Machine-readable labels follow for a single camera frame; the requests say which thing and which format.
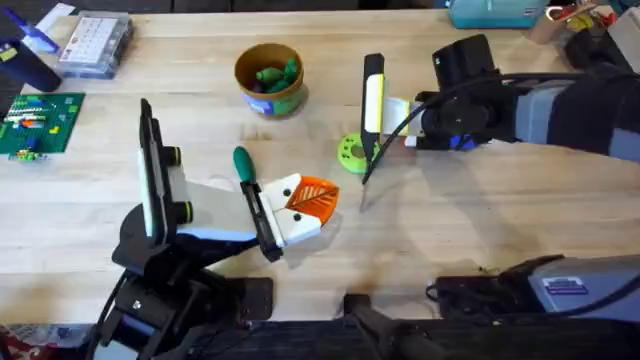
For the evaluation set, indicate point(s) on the grey box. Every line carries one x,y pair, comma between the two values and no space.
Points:
627,35

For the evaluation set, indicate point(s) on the black left wrist plate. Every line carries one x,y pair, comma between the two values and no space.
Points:
150,175

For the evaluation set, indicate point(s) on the green toy vegetable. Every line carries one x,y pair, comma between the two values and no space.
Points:
244,164

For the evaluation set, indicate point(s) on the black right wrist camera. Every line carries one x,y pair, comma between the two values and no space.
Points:
465,57

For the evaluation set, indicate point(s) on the small toy block cluster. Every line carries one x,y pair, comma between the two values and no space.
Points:
25,156

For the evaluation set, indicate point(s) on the blue electric screwdriver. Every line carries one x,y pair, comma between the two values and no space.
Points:
462,143

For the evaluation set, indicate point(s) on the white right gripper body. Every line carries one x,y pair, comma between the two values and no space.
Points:
460,117

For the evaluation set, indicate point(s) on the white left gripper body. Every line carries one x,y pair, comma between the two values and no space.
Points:
215,210

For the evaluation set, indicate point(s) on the colourful bag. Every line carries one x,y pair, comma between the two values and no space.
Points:
40,342

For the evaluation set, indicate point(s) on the teal box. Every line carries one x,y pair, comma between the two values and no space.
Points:
495,12

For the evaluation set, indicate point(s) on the black right wrist plate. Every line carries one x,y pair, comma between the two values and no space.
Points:
372,100

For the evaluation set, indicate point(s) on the black rail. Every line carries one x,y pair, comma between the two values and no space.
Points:
500,342

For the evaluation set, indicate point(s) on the black wrist plate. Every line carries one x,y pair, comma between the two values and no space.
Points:
150,175
372,100

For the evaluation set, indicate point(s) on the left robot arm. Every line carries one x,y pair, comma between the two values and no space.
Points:
150,310

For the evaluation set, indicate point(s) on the orange ribbed wedge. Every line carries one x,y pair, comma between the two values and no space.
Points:
325,212

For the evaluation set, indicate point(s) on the clear plastic parts box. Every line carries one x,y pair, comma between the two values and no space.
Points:
95,42

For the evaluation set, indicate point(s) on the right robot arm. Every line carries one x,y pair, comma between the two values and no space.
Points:
575,120

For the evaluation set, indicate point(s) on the translucent blue tool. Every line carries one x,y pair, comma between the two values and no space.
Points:
32,32

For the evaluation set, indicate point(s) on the green disc with holes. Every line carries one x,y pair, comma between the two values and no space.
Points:
350,152

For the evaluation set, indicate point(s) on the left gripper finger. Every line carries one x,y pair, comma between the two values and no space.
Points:
300,227
280,192

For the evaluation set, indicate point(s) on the dark blue cylinder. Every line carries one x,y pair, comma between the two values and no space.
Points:
27,67

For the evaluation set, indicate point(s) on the brown tub of green toys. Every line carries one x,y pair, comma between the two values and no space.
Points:
270,80

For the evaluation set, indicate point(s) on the green board with blocks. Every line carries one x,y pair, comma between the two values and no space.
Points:
42,122

